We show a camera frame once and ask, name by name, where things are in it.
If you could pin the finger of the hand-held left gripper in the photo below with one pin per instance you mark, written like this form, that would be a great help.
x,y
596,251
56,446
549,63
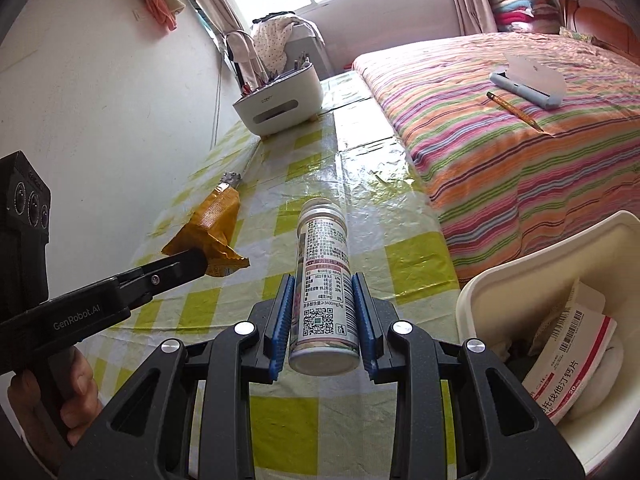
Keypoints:
x,y
142,294
170,265

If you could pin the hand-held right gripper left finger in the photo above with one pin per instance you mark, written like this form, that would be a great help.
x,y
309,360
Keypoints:
x,y
280,320

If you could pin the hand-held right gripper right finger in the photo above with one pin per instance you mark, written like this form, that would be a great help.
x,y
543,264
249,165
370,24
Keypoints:
x,y
364,320

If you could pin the orange snack wrapper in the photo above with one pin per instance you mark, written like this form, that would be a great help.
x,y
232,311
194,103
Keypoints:
x,y
212,220

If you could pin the white labelled bottle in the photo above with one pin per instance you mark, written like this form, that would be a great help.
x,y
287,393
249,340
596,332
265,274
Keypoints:
x,y
322,270

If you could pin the white plastic bin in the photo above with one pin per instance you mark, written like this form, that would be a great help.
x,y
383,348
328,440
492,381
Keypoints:
x,y
500,285

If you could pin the white red medicine box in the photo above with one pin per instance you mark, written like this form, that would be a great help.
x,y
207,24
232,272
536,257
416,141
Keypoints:
x,y
565,360

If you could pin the person's left hand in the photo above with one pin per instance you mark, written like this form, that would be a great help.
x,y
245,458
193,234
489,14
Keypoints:
x,y
82,375

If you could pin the green checked plastic tablecloth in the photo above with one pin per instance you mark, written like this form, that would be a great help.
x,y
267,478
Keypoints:
x,y
380,220

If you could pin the silver foil blister pack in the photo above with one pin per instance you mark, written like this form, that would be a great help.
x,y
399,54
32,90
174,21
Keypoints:
x,y
231,180

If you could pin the white storage organizer box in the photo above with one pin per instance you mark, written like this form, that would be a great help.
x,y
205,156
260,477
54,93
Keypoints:
x,y
285,105

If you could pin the bundle of pens and tools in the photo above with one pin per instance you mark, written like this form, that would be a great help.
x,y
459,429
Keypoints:
x,y
270,77

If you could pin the striped bed blanket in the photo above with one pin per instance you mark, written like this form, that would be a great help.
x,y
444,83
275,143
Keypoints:
x,y
475,125

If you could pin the white polka-dot cloth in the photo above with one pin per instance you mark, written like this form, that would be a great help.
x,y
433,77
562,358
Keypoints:
x,y
275,35

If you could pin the yellow pencil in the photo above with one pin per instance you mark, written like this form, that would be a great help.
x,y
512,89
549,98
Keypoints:
x,y
515,110

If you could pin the hanging orange gloves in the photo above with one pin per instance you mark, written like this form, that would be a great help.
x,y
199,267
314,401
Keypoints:
x,y
160,5

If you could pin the brown wooden headboard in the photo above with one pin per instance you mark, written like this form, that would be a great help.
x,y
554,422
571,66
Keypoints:
x,y
595,15

